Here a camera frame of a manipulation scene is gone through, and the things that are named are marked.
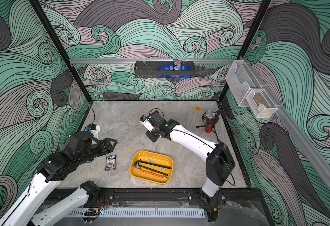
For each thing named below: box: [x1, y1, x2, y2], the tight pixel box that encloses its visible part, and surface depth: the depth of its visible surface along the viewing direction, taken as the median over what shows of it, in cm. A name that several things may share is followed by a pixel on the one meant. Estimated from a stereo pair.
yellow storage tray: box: [129, 150, 174, 185], surface depth 83 cm
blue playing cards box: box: [105, 154, 117, 171], surface depth 85 cm
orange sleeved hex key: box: [135, 168, 168, 179], surface depth 83 cm
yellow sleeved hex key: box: [139, 167, 166, 177], surface depth 83 cm
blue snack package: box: [156, 58, 193, 79], surface depth 93 cm
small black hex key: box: [139, 164, 169, 176], surface depth 85 cm
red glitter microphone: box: [205, 110, 216, 134], surface depth 83 cm
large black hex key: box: [133, 159, 173, 170], surface depth 86 cm
